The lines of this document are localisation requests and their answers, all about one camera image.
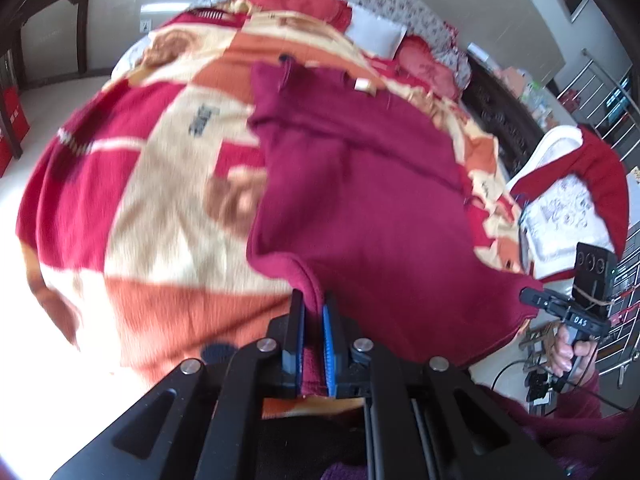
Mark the red gift bag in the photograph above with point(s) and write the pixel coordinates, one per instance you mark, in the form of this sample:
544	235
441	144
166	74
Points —
12	125

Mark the person's right hand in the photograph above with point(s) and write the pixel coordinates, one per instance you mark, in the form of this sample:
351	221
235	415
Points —
562	352

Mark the maroon sweater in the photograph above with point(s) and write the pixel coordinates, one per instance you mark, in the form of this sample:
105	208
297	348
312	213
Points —
375	200

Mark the white and red padded jacket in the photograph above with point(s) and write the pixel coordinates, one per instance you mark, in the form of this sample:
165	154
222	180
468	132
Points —
560	215

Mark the dark wooden table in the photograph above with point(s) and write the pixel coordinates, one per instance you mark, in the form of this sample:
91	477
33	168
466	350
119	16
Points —
75	10

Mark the carved wooden headboard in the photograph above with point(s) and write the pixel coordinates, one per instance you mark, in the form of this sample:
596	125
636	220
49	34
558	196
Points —
505	115

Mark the metal rack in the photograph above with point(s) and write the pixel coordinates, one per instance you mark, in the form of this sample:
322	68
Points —
595	67

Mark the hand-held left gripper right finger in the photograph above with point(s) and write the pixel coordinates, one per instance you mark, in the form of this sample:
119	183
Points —
328	350

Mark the packets on headboard ledge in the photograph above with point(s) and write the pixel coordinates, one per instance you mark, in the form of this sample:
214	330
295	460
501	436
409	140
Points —
530	97

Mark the red and cream printed blanket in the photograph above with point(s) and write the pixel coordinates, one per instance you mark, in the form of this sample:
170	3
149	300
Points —
150	210

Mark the small red heart pillow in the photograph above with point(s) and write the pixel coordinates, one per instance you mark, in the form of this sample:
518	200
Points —
430	67

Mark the white pillow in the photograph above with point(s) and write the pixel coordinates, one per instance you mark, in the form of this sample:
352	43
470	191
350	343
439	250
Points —
375	30

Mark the person's right forearm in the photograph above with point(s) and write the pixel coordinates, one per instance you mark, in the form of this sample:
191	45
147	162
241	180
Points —
575	425

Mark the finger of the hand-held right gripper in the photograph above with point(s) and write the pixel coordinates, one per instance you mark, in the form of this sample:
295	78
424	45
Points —
535	299

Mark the wall socket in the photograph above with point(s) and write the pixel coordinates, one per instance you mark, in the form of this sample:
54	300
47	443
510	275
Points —
146	25

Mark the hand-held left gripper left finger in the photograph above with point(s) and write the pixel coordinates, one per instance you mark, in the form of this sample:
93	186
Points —
300	350

